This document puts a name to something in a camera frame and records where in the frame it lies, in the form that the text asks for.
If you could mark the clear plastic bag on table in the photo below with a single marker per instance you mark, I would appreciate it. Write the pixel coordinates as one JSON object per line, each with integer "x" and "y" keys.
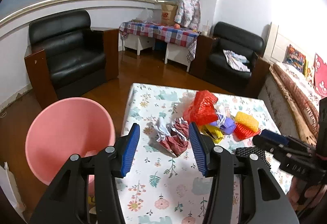
{"x": 146, "y": 16}

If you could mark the right black leather armchair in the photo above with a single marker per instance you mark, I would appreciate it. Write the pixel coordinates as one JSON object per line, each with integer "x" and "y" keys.
{"x": 210, "y": 63}

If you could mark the left black leather armchair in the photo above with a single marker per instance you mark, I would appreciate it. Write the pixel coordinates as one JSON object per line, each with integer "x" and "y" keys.
{"x": 67, "y": 57}

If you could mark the white wooden headboard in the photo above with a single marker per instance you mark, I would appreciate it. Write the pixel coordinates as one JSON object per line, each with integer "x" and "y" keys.
{"x": 277, "y": 44}

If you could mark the black leather armchair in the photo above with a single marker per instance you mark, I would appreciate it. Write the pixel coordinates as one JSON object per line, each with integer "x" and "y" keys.
{"x": 210, "y": 63}
{"x": 67, "y": 57}

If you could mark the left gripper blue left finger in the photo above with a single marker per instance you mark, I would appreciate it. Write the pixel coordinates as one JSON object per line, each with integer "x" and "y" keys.
{"x": 127, "y": 149}

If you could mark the yellow floral pillow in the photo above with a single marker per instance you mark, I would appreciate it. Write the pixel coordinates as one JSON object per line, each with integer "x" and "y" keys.
{"x": 309, "y": 71}

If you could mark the plastic drink cup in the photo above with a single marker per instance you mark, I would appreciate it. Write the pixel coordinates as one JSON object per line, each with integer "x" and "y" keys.
{"x": 205, "y": 29}

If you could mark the purple plastic bag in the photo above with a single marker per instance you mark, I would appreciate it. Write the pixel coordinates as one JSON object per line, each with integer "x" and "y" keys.
{"x": 224, "y": 123}

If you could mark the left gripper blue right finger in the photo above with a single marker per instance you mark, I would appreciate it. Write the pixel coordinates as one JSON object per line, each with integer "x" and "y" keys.
{"x": 201, "y": 146}

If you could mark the black foam fruit net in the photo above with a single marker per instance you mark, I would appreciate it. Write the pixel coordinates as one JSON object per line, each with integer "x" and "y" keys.
{"x": 254, "y": 153}

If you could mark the yellow foam fruit net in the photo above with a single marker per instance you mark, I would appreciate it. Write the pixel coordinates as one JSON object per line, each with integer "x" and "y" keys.
{"x": 247, "y": 120}

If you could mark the yellow box on floor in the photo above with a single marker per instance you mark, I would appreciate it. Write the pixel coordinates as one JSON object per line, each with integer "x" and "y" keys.
{"x": 91, "y": 200}

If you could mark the right hand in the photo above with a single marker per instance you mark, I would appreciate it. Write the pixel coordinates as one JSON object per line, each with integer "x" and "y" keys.
{"x": 294, "y": 192}

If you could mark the floral bear tablecloth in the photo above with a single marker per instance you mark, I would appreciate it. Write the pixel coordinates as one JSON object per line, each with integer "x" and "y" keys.
{"x": 159, "y": 187}

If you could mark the pink plastic trash bucket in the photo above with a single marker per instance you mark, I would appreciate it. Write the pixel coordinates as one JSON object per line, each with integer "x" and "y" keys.
{"x": 71, "y": 126}

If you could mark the yellow plastic wrapper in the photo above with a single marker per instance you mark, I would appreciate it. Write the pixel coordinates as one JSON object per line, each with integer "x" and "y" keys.
{"x": 213, "y": 132}

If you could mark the colourful striped pillow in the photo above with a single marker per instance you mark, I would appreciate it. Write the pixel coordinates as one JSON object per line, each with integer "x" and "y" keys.
{"x": 295, "y": 58}

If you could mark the red mesh plastic bag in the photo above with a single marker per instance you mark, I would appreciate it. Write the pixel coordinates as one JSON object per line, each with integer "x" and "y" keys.
{"x": 201, "y": 110}

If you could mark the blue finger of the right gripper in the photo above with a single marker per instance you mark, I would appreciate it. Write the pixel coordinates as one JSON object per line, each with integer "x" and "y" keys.
{"x": 274, "y": 137}
{"x": 267, "y": 145}

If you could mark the brown paper shopping bag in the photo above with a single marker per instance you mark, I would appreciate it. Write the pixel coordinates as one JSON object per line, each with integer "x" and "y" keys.
{"x": 168, "y": 13}

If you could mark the white low side table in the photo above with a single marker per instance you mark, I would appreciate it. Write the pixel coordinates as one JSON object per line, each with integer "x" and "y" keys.
{"x": 169, "y": 51}

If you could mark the bed with patterned blankets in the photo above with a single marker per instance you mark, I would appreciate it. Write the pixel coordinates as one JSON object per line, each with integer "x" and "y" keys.
{"x": 292, "y": 102}

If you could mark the orange fruit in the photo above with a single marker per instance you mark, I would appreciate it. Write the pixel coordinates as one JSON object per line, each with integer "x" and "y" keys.
{"x": 176, "y": 26}

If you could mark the cloth on armchair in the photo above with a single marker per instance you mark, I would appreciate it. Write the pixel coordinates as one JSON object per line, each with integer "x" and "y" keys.
{"x": 236, "y": 61}

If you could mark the red floral pillow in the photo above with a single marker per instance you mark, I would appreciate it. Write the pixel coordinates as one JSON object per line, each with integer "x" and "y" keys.
{"x": 320, "y": 76}

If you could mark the hanging floral puffer jacket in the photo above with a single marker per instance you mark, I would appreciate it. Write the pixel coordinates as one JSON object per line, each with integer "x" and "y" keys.
{"x": 188, "y": 14}

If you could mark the red foam fruit net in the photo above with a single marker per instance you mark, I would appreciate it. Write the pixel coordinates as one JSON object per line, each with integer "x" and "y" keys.
{"x": 242, "y": 132}

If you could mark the red white crumpled paper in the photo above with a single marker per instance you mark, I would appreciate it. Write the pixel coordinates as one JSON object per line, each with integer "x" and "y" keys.
{"x": 172, "y": 136}

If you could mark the checkered tablecloth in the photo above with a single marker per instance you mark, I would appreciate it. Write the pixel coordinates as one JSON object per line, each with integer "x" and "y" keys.
{"x": 182, "y": 37}

